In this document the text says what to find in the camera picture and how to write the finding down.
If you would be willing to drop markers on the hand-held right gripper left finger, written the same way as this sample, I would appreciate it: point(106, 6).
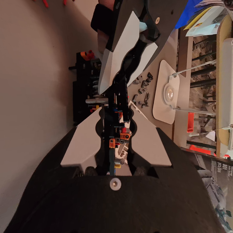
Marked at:
point(81, 145)

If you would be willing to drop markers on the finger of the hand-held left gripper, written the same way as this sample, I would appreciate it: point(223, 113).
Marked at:
point(112, 63)
point(145, 58)

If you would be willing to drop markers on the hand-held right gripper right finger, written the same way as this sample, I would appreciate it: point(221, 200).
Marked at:
point(151, 145)

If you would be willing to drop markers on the lego car chassis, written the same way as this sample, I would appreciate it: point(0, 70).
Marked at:
point(81, 91)

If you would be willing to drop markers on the pile of dark grey lego pieces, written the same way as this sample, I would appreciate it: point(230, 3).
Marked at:
point(143, 83)

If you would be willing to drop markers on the lego sticker sheet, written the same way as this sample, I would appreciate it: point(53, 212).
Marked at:
point(122, 153)

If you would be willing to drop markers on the lego set box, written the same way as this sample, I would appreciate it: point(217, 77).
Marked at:
point(218, 182)

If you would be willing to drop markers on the pile of red lego pins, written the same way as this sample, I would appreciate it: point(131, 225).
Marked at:
point(45, 3)

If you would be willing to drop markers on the person's left hand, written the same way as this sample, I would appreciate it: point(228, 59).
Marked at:
point(103, 40)

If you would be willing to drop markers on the blue bag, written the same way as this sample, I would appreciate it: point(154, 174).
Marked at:
point(185, 12)

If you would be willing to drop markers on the white and yellow leaflet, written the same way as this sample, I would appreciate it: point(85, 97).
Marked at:
point(202, 23)

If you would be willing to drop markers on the white book stand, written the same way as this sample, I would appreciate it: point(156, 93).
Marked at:
point(163, 109)

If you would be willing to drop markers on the orange-red plastic bar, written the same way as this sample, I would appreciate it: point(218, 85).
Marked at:
point(190, 123)

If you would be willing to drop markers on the large printed paper sheet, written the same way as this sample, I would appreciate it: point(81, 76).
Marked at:
point(214, 3)

